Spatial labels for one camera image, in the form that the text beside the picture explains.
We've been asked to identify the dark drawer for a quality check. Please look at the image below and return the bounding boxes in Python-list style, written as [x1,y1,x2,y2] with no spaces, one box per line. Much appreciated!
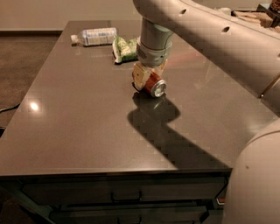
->
[23,178,225,205]
[50,206,207,224]

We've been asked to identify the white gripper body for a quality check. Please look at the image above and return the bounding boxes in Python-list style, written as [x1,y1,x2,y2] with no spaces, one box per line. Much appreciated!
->
[136,38,172,67]

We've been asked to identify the dark upper left drawer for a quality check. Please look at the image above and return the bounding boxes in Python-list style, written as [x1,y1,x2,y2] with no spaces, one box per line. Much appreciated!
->
[23,178,225,205]

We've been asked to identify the green chip bag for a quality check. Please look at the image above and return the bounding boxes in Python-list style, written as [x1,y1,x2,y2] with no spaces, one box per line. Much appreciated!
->
[112,36,137,64]

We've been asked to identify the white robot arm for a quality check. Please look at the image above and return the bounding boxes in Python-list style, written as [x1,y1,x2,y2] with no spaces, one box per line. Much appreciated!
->
[133,0,280,224]

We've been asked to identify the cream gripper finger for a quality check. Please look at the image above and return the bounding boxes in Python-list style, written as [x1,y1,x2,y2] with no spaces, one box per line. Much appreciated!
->
[132,62,152,91]
[154,60,167,76]

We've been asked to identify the clear plastic water bottle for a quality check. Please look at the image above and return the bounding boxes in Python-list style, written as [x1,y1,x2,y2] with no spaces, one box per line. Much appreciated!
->
[71,27,117,46]

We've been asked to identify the red coke can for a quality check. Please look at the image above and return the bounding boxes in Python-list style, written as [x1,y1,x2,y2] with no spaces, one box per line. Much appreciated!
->
[140,72,167,98]

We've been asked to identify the tray of snack packets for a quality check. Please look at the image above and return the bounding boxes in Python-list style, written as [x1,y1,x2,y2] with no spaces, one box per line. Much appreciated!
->
[232,0,280,28]

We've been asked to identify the black cable on floor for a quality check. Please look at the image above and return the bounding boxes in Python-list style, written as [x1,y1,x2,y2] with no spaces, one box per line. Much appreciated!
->
[0,102,21,114]

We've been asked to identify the dark lower left drawer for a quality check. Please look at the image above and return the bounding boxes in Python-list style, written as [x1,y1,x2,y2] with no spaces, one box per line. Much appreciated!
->
[50,206,207,224]

